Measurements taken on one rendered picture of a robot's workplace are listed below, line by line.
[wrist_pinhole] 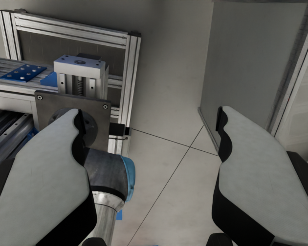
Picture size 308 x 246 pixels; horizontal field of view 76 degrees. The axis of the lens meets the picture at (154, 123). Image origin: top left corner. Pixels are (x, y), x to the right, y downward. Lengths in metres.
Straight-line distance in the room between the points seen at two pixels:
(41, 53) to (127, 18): 0.63
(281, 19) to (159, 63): 0.99
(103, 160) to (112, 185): 0.07
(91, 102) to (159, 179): 1.83
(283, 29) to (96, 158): 0.72
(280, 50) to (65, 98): 0.72
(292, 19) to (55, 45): 1.27
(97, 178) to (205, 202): 2.36
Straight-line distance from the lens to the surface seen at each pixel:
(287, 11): 0.85
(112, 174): 0.50
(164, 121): 1.86
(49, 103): 0.68
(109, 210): 0.49
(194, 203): 2.76
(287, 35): 0.82
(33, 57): 1.60
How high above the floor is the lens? 1.59
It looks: 58 degrees down
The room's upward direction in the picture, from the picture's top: 176 degrees clockwise
